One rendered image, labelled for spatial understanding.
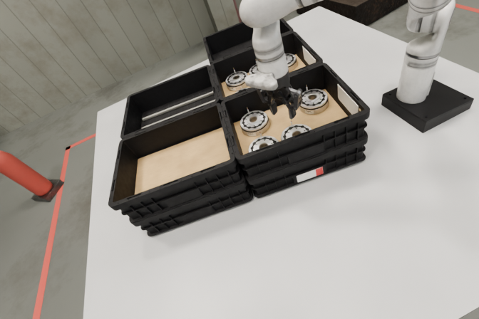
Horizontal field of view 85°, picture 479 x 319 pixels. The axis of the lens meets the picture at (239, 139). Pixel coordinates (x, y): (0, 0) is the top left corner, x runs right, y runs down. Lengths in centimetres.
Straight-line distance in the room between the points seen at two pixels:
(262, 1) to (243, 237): 66
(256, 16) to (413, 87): 65
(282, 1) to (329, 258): 65
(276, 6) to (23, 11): 344
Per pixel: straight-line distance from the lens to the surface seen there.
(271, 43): 64
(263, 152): 74
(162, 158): 103
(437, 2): 74
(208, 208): 91
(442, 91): 118
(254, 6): 58
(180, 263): 93
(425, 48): 99
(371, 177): 94
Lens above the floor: 148
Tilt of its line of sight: 44 degrees down
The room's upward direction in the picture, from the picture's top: 23 degrees counter-clockwise
